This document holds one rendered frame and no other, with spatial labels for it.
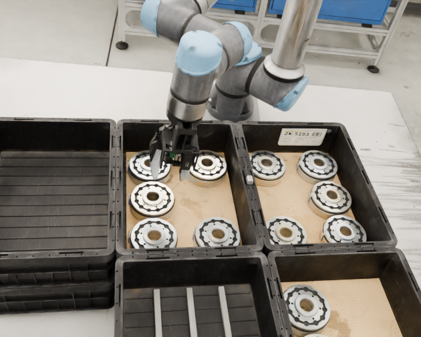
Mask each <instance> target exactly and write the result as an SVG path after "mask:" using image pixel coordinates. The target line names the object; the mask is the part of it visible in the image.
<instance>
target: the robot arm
mask: <svg viewBox="0 0 421 337"><path fill-rule="evenodd" d="M217 1H218V0H145V2H144V4H143V6H142V9H141V13H140V19H141V20H140V21H141V24H142V26H143V27H144V28H145V29H147V30H148V31H149V32H151V33H153V34H154V35H156V36H157V37H161V38H162V39H165V40H166V41H169V42H170V43H173V44H174V45H177V46H178V49H177V51H176V56H175V65H174V71H173V75H172V81H171V85H170V89H169V93H168V99H167V103H166V116H167V118H168V119H169V121H170V124H164V126H162V127H160V128H159V131H160V132H159V133H157V132H156V133H155V136H154V138H153V139H152V140H151V141H150V146H149V150H150V172H151V175H152V177H153V179H154V180H156V179H157V178H158V173H159V169H162V164H163V160H164V163H165V164H172V166H180V169H179V176H180V181H182V180H183V179H184V178H185V177H187V181H188V182H189V181H190V173H189V171H190V169H191V167H192V169H193V171H194V170H195V168H196V164H197V160H198V157H199V154H200V152H199V147H198V136H197V133H196V132H197V127H196V126H198V125H199V124H200V123H201V122H202V118H203V116H204V114H205V111H206V108H207V110H208V112H209V113H210V114H211V115H212V116H213V117H214V118H216V119H217V120H229V121H231V122H234V123H237V122H239V121H245V120H247V119H248V118H249V117H250V116H251V114H252V112H253V106H254V103H253V96H254V97H255V98H257V99H259V100H261V101H263V102H265V103H267V104H268V105H270V106H272V107H273V108H276V109H278V110H281V111H283V112H286V111H288V110H290V109H291V108H292V107H293V106H294V105H295V103H296V102H297V101H298V99H299V98H300V96H301V95H302V93H303V91H304V90H305V88H306V86H307V85H308V82H309V78H307V76H304V73H305V65H304V63H303V58H304V55H305V52H306V49H307V46H308V43H309V40H310V38H311V34H312V32H313V28H314V26H315V22H316V20H317V16H318V14H319V10H320V8H321V4H322V2H323V0H286V4H285V8H284V11H283V15H282V18H281V22H280V26H279V30H278V33H277V37H276V40H275V45H274V48H273V52H272V53H271V54H269V55H268V56H267V57H265V56H263V55H262V49H261V47H260V45H259V44H258V43H256V42H254V41H253V40H252V36H251V33H250V31H249V30H248V28H247V27H246V26H245V25H244V24H242V23H241V22H238V21H230V22H226V23H224V24H220V23H218V22H216V21H214V20H212V19H210V18H208V17H206V16H204V14H205V13H206V12H207V11H208V10H209V9H210V8H211V7H212V6H213V5H214V4H215V3H216V2H217ZM215 80H216V81H215ZM214 81H215V85H214V86H213V84H214ZM195 157H196V160H195ZM194 160H195V161H194Z"/></svg>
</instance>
